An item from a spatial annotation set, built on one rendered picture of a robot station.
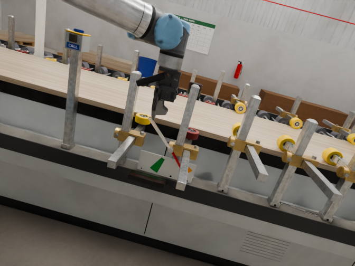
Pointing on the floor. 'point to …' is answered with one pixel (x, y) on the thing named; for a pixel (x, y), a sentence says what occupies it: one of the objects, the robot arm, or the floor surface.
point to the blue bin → (146, 66)
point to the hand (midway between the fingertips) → (152, 116)
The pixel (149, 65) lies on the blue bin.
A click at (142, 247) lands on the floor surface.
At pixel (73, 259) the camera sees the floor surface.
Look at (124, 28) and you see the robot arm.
